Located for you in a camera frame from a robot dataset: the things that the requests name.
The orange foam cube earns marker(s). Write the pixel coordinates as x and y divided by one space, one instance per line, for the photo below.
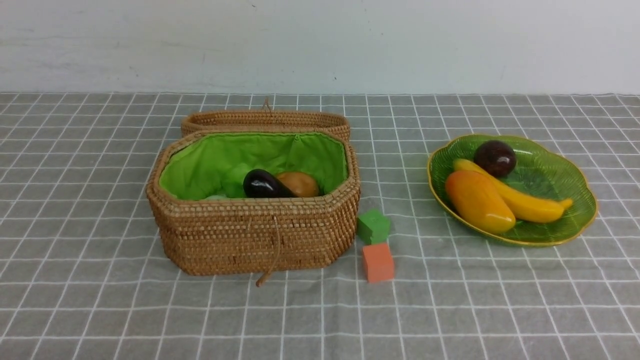
378 262

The orange yellow mango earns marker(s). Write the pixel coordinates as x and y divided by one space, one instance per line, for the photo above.
478 202

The yellow banana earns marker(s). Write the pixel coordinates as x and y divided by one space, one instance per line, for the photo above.
524 206

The green glass leaf plate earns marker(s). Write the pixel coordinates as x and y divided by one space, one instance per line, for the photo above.
538 172

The brown potato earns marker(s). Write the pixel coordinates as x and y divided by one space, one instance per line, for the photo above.
299 183

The woven rattan basket green lining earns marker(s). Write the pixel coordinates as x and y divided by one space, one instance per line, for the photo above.
254 235

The woven rattan basket lid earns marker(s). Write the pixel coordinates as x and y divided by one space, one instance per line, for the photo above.
266 117

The purple eggplant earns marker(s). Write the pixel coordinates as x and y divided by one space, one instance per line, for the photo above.
259 183

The green foam cube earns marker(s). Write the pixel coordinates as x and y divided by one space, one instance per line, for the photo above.
373 227

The grey checked tablecloth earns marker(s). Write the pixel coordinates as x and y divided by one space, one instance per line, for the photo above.
84 276

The dark purple passion fruit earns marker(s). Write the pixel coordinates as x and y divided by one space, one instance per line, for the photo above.
495 157

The white radish with leaves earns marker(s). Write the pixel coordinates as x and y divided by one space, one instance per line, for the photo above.
214 197

